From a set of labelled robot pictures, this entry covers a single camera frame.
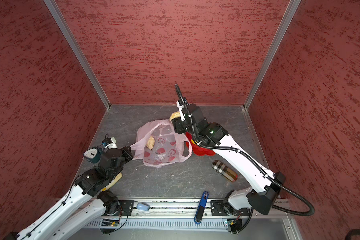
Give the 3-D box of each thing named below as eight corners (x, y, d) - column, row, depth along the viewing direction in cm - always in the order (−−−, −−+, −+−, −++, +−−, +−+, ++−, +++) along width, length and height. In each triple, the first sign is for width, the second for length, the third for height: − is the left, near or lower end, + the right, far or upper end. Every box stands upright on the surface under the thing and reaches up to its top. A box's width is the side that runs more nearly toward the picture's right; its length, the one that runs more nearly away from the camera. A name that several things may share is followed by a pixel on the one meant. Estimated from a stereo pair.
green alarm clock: (84, 163, 91) (80, 160, 87) (90, 150, 97) (86, 146, 93) (99, 163, 91) (95, 160, 87) (104, 150, 97) (101, 146, 93)
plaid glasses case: (209, 167, 90) (210, 165, 87) (215, 159, 94) (216, 157, 91) (233, 184, 84) (235, 182, 81) (238, 175, 87) (240, 173, 85)
